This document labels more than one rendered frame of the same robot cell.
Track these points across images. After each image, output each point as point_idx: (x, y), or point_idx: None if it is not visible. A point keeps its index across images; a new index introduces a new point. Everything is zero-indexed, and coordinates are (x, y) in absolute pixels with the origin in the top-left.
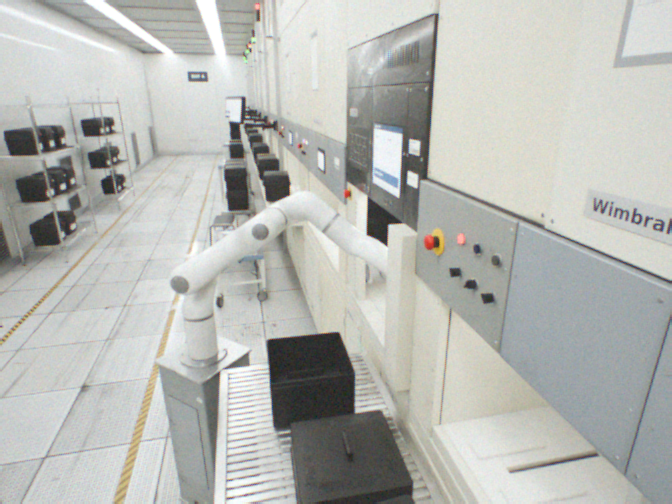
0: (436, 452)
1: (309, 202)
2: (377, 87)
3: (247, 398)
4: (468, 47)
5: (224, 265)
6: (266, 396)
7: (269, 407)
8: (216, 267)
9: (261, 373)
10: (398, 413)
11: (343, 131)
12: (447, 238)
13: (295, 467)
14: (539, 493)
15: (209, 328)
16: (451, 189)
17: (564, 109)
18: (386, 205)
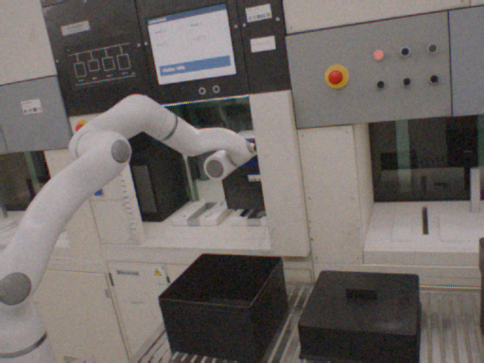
0: (377, 267)
1: (149, 103)
2: None
3: None
4: None
5: (60, 232)
6: (198, 359)
7: (220, 361)
8: (52, 238)
9: (151, 355)
10: (305, 282)
11: (42, 61)
12: (352, 66)
13: (357, 337)
14: (453, 228)
15: (52, 348)
16: (338, 26)
17: None
18: (204, 94)
